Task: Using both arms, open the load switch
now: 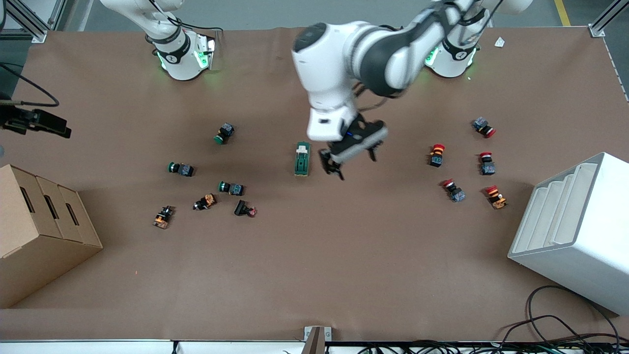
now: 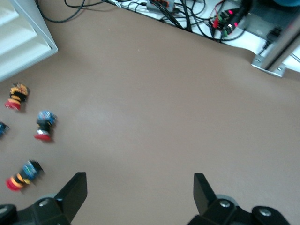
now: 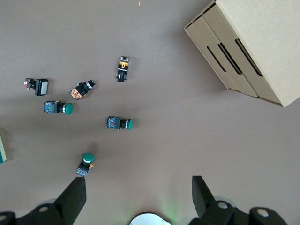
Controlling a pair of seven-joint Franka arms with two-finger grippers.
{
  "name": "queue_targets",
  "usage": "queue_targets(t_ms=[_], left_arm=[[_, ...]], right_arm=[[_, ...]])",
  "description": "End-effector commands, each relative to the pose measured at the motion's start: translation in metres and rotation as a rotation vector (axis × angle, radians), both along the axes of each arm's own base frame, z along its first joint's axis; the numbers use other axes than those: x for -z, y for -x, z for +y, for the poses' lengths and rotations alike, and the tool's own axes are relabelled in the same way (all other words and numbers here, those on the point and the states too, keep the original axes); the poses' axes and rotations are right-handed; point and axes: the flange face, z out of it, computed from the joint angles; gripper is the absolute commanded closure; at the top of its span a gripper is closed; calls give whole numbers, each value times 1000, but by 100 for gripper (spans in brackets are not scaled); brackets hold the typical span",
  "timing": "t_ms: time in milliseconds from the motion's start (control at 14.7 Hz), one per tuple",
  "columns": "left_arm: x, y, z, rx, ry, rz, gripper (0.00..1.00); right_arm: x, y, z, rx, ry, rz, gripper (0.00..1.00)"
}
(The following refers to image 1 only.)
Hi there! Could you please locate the green load switch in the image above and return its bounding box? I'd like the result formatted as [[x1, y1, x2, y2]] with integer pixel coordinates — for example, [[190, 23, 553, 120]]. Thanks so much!
[[294, 141, 312, 177]]

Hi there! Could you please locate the brown table mat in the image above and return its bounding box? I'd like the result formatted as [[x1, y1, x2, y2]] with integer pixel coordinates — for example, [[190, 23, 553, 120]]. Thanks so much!
[[0, 25, 629, 342]]

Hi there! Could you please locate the brown cardboard box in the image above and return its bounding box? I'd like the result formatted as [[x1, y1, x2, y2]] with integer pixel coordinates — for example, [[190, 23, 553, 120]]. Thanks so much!
[[0, 164, 104, 309]]

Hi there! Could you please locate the white slotted bin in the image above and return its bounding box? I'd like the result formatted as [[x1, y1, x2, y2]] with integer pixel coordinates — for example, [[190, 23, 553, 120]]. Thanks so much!
[[508, 151, 629, 316]]

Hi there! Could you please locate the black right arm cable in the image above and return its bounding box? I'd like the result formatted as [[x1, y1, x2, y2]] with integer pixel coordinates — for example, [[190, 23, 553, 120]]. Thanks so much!
[[0, 63, 60, 108]]

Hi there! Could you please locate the aluminium frame profile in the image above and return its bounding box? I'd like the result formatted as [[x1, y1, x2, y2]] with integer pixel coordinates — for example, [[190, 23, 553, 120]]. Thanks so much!
[[589, 0, 629, 38], [0, 0, 67, 45]]

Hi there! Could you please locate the black red selector switch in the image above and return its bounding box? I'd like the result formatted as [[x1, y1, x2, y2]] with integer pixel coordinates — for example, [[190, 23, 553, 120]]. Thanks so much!
[[233, 199, 257, 218]]

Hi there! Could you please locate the metal bracket with post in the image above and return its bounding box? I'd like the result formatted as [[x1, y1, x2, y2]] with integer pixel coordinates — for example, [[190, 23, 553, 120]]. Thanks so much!
[[302, 325, 333, 354]]

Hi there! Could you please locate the black right base cable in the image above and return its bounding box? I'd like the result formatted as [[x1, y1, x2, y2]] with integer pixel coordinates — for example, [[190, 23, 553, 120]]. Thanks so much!
[[167, 15, 223, 35]]

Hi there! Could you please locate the black looped cable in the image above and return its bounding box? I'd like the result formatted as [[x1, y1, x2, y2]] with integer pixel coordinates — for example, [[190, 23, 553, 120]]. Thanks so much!
[[527, 285, 621, 345]]

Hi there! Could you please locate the white table edge rail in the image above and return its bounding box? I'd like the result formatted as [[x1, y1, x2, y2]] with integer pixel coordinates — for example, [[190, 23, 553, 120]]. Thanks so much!
[[0, 339, 305, 354]]

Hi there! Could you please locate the black cable bundle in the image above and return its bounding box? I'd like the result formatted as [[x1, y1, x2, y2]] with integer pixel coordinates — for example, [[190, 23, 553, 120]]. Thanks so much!
[[344, 315, 629, 354]]

